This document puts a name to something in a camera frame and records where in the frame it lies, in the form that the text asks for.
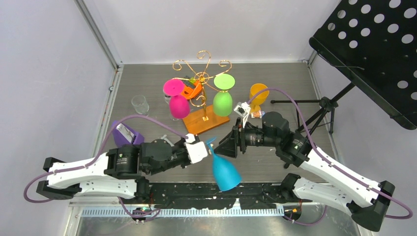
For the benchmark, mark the grey metal T-shaped part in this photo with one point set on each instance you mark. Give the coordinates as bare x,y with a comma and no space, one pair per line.
165,138

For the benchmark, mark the green plastic wine glass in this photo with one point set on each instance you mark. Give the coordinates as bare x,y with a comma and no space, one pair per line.
223,102

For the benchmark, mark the clear glass tumbler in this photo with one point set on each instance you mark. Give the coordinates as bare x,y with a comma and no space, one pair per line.
140,104

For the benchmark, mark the gold rack with wooden base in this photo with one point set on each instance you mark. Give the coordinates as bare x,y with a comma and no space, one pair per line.
202,117

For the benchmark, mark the clear stemmed wine glass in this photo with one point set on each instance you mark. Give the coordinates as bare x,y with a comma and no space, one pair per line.
167,100

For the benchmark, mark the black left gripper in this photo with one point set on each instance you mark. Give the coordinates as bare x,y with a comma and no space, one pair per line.
182,142

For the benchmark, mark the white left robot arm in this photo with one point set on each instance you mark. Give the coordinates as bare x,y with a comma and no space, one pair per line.
118,172

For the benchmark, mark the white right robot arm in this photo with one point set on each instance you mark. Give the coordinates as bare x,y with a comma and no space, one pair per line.
365,201

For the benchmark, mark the yellow plastic wine glass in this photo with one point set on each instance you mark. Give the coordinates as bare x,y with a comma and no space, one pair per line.
260,99

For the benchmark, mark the black music stand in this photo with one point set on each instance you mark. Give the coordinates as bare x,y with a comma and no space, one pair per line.
374,44

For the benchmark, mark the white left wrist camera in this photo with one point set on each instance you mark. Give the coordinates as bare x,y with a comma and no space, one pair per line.
197,150

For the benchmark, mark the blue plastic wine glass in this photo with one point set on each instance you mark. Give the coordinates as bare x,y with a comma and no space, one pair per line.
224,172

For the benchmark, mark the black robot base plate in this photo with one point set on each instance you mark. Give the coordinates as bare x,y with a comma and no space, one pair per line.
257,195

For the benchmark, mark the small colourful toy figure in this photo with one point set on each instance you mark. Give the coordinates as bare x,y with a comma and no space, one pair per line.
257,114

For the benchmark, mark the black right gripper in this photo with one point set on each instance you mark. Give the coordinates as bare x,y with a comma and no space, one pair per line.
228,146

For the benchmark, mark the pink plastic wine glass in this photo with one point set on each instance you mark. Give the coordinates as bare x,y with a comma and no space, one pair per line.
178,104

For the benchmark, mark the grey lego plate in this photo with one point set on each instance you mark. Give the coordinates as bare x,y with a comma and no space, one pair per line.
187,82

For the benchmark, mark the orange plastic U-shaped toy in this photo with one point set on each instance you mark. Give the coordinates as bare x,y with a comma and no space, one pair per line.
190,93

